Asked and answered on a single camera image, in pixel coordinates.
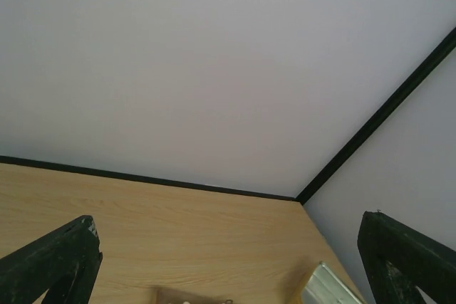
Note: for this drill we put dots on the black enclosure frame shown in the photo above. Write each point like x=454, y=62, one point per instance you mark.
x=411, y=83

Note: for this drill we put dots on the metal tin tray right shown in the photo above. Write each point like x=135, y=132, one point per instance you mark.
x=323, y=286

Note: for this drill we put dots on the wooden chess board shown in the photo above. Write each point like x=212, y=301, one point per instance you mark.
x=163, y=295

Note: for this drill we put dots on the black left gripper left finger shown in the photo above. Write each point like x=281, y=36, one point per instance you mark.
x=60, y=267

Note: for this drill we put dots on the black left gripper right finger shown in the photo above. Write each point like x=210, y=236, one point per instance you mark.
x=401, y=263

